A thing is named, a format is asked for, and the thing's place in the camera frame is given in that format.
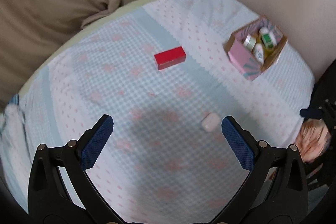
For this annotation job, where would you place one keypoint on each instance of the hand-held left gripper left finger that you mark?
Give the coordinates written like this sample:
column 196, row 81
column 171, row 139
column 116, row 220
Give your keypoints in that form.
column 95, row 145

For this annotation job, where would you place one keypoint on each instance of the person's right hand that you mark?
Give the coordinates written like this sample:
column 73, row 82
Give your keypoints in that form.
column 312, row 138

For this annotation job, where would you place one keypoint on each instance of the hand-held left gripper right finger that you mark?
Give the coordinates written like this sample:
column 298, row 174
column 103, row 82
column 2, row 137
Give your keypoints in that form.
column 237, row 145

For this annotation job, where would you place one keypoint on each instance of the red rectangular box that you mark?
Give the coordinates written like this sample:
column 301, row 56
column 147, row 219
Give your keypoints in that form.
column 170, row 57

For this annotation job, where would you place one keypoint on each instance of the white earbuds case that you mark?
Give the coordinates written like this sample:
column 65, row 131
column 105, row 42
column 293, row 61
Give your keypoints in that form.
column 210, row 122

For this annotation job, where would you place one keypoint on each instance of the pale green mattress sheet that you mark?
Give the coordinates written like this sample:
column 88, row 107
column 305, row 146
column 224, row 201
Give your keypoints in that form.
column 86, row 32

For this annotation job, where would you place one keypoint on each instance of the light blue checked bedsheet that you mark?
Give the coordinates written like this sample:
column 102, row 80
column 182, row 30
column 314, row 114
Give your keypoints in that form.
column 157, row 98

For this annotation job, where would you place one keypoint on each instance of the green-label jar with white lid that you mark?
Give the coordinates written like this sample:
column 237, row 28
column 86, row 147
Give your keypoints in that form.
column 266, row 39

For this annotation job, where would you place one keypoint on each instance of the white plastic bottle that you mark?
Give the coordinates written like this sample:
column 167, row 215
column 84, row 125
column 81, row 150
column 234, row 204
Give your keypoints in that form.
column 258, row 52

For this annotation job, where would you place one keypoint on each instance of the pink printed cardboard box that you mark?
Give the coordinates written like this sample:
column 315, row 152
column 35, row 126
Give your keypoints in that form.
column 239, row 53

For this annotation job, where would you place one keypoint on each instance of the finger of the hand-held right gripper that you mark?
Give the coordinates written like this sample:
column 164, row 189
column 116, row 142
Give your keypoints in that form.
column 311, row 112

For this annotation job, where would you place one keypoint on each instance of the crumpled light blue cloth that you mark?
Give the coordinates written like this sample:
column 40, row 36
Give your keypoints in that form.
column 10, row 113

